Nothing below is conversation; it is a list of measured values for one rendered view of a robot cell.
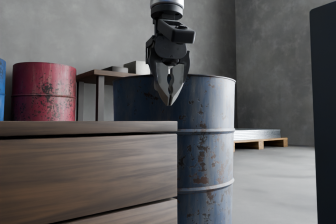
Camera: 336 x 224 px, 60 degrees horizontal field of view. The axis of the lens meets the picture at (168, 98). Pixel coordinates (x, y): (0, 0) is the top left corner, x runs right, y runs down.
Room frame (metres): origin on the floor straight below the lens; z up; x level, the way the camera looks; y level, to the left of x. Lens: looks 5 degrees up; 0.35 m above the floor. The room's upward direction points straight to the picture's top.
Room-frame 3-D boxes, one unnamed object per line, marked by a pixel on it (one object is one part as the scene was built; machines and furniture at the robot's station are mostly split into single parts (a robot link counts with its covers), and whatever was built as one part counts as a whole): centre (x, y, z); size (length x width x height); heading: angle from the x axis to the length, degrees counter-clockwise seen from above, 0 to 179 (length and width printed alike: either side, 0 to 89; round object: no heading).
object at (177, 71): (0.64, -0.01, 0.43); 0.06 x 0.03 x 0.09; 19
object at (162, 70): (0.63, 0.02, 0.43); 0.06 x 0.03 x 0.09; 19
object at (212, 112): (1.00, -0.02, 0.24); 0.42 x 0.42 x 0.48
